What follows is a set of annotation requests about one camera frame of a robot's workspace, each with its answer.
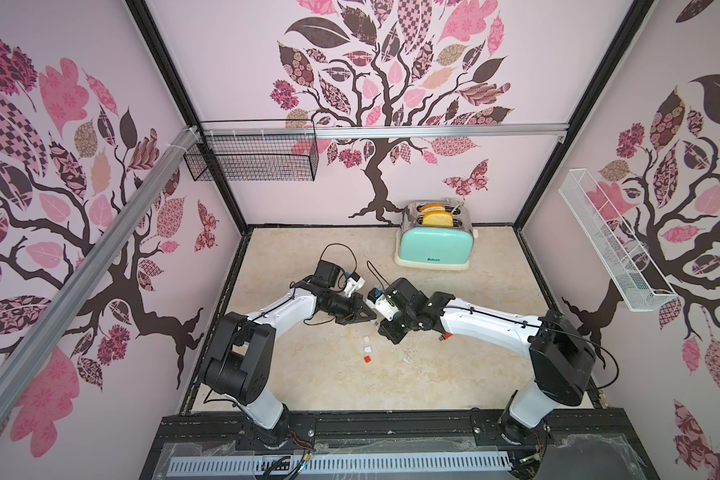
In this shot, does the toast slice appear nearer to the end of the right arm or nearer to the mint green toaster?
the mint green toaster

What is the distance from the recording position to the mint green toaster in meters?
0.98

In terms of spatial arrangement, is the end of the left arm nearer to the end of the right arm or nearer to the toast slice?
the end of the right arm

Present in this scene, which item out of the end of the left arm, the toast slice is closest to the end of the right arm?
the end of the left arm

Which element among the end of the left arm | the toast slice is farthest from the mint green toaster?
the end of the left arm

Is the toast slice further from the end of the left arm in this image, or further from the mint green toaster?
the end of the left arm

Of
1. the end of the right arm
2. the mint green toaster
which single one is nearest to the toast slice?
the mint green toaster

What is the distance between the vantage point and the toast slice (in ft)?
3.23
